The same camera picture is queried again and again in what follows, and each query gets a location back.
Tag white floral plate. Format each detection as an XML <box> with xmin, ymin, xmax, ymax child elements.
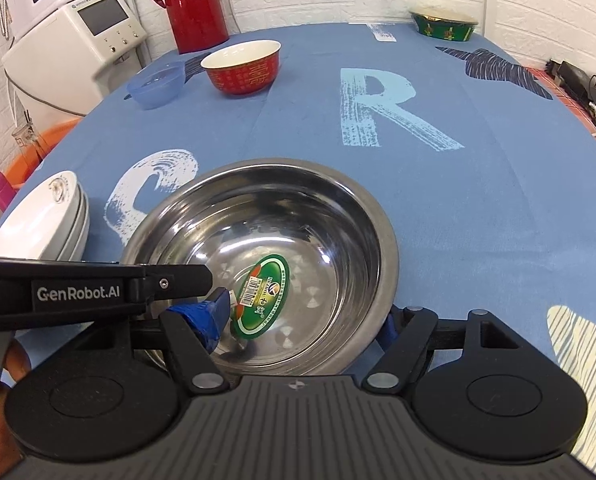
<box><xmin>0</xmin><ymin>170</ymin><xmax>81</xmax><ymax>261</ymax></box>

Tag stainless steel bowl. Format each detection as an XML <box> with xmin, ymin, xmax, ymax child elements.
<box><xmin>122</xmin><ymin>158</ymin><xmax>399</xmax><ymax>376</ymax></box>

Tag person's left hand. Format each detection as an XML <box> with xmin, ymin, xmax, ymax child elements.
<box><xmin>0</xmin><ymin>339</ymin><xmax>31</xmax><ymax>478</ymax></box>

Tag white plate under stack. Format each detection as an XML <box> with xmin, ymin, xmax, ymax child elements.
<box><xmin>56</xmin><ymin>185</ymin><xmax>90</xmax><ymax>261</ymax></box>

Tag orange plastic basin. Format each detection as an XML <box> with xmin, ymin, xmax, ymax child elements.
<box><xmin>4</xmin><ymin>118</ymin><xmax>80</xmax><ymax>190</ymax></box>

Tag glass bottle with chopsticks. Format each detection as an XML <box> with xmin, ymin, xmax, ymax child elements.
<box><xmin>12</xmin><ymin>110</ymin><xmax>45</xmax><ymax>160</ymax></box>

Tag blue printed tablecloth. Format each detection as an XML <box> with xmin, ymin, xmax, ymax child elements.
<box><xmin>0</xmin><ymin>22</ymin><xmax>596</xmax><ymax>480</ymax></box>

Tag white countertop appliance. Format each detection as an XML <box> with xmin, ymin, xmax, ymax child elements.
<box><xmin>2</xmin><ymin>0</ymin><xmax>147</xmax><ymax>131</ymax></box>

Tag blue plastic bowl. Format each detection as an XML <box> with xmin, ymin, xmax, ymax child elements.
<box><xmin>127</xmin><ymin>61</ymin><xmax>185</xmax><ymax>110</ymax></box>

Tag red and white bowl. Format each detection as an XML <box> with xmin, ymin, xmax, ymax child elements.
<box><xmin>200</xmin><ymin>40</ymin><xmax>282</xmax><ymax>96</ymax></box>

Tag cluttered side shelf items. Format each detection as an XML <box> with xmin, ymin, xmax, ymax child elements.
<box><xmin>545</xmin><ymin>60</ymin><xmax>596</xmax><ymax>139</ymax></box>

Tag green patterned bowl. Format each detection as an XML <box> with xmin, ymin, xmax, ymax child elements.
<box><xmin>410</xmin><ymin>8</ymin><xmax>478</xmax><ymax>42</ymax></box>

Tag red thermos jug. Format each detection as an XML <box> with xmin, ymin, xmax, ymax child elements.
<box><xmin>153</xmin><ymin>0</ymin><xmax>230</xmax><ymax>54</ymax></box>

